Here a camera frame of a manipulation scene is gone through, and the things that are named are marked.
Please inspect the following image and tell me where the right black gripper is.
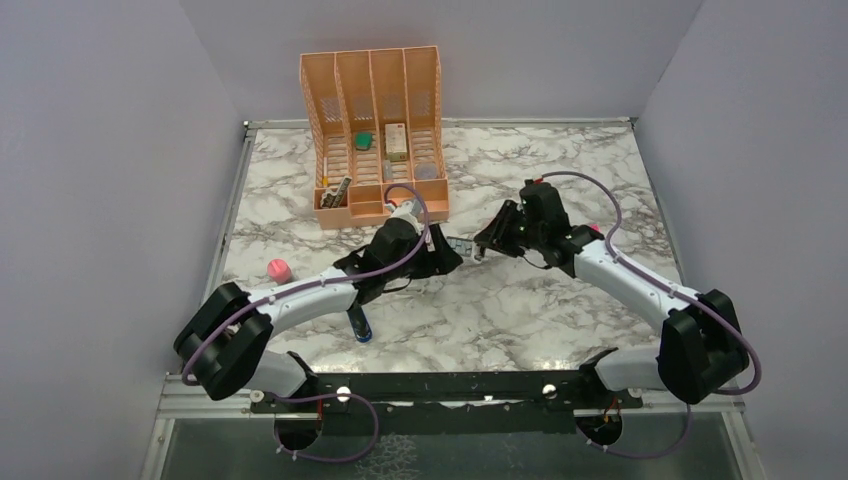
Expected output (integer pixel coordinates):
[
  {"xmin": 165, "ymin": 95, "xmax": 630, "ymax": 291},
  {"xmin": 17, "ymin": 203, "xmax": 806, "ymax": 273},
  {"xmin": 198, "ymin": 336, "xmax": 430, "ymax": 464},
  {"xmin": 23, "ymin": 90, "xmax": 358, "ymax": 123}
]
[{"xmin": 476, "ymin": 200, "xmax": 545, "ymax": 258}]

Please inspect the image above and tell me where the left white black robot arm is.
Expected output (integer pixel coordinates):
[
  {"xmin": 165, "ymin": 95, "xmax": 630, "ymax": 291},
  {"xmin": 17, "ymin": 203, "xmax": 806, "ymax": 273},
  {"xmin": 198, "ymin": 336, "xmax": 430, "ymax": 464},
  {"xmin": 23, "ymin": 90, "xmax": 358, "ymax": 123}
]
[{"xmin": 173, "ymin": 218, "xmax": 463, "ymax": 411}]

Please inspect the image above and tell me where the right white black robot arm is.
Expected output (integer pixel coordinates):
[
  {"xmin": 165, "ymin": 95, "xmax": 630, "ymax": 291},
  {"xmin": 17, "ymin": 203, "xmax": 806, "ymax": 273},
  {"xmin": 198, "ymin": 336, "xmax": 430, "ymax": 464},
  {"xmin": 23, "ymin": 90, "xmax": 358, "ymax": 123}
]
[{"xmin": 474, "ymin": 179, "xmax": 752, "ymax": 407}]

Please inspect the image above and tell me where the blue stapler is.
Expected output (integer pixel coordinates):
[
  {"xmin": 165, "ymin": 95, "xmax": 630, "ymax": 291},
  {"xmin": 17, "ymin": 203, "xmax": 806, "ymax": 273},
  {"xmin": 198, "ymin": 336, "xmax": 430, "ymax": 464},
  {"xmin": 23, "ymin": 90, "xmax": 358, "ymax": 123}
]
[{"xmin": 347, "ymin": 307, "xmax": 373, "ymax": 343}]

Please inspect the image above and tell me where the black white item in organizer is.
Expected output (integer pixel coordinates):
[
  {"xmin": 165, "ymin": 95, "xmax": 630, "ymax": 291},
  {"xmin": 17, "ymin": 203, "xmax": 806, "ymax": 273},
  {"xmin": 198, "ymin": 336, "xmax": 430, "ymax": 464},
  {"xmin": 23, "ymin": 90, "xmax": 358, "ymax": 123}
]
[{"xmin": 320, "ymin": 176, "xmax": 353, "ymax": 209}]

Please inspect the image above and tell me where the clear round lid in organizer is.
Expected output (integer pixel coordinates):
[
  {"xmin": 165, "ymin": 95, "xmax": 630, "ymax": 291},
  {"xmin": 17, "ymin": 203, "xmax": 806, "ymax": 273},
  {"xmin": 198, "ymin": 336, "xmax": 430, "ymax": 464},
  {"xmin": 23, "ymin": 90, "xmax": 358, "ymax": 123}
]
[{"xmin": 414, "ymin": 162, "xmax": 440, "ymax": 181}]

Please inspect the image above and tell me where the green object in organizer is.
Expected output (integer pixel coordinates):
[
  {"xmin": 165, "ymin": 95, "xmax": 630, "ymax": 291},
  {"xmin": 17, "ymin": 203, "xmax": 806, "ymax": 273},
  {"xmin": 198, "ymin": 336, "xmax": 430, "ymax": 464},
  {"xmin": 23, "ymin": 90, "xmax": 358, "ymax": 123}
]
[{"xmin": 353, "ymin": 131, "xmax": 374, "ymax": 151}]

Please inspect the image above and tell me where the white green box in organizer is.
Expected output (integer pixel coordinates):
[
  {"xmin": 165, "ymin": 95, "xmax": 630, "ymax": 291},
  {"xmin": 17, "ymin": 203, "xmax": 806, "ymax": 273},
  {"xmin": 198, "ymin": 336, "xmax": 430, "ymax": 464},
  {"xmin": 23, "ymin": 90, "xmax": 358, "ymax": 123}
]
[{"xmin": 383, "ymin": 123, "xmax": 409, "ymax": 162}]

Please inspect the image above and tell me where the pink round cap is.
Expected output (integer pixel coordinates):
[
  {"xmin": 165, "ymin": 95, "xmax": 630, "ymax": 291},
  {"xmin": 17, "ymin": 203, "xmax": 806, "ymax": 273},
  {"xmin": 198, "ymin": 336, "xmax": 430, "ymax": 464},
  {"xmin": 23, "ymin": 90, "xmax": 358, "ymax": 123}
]
[{"xmin": 266, "ymin": 259, "xmax": 293, "ymax": 285}]

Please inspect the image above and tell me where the orange plastic desk organizer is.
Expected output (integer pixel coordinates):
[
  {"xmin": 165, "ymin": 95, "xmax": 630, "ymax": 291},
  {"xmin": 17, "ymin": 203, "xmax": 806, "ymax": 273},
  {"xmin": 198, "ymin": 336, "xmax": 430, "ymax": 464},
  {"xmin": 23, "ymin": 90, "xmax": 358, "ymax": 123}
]
[{"xmin": 299, "ymin": 46, "xmax": 450, "ymax": 230}]

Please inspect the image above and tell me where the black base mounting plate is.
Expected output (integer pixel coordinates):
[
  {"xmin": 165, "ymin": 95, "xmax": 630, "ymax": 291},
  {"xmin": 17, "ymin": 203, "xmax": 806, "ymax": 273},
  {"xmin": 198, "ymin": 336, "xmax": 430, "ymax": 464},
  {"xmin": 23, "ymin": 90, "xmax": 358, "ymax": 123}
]
[{"xmin": 250, "ymin": 370, "xmax": 642, "ymax": 436}]

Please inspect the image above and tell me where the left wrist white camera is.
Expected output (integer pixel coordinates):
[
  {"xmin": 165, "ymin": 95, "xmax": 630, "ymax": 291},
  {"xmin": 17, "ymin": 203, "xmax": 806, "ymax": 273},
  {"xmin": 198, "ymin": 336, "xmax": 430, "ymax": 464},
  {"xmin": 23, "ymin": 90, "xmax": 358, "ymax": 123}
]
[{"xmin": 390, "ymin": 199, "xmax": 423, "ymax": 229}]

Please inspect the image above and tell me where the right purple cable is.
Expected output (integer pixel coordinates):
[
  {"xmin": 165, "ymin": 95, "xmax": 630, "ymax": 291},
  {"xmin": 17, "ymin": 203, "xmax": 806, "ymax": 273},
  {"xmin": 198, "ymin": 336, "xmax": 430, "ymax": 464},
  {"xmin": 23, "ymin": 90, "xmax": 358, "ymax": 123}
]
[{"xmin": 533, "ymin": 171, "xmax": 763, "ymax": 460}]

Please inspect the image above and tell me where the purple cable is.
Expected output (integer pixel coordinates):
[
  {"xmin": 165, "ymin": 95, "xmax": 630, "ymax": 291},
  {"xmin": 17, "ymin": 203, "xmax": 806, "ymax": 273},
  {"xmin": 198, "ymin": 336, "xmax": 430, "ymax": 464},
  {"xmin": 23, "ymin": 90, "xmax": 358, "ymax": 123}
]
[
  {"xmin": 533, "ymin": 171, "xmax": 763, "ymax": 460},
  {"xmin": 181, "ymin": 183, "xmax": 431, "ymax": 464}
]

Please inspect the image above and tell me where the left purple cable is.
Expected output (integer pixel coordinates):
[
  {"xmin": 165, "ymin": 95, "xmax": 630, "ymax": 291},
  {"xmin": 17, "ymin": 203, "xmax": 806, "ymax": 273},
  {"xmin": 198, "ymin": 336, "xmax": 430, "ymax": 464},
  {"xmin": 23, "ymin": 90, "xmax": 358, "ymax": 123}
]
[{"xmin": 181, "ymin": 183, "xmax": 431, "ymax": 464}]

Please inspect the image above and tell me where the aluminium frame rail front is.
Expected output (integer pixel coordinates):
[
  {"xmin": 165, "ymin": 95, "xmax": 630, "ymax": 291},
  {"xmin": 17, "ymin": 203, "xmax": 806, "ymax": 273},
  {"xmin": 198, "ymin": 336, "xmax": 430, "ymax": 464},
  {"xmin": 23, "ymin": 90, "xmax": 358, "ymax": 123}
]
[{"xmin": 156, "ymin": 375, "xmax": 746, "ymax": 419}]

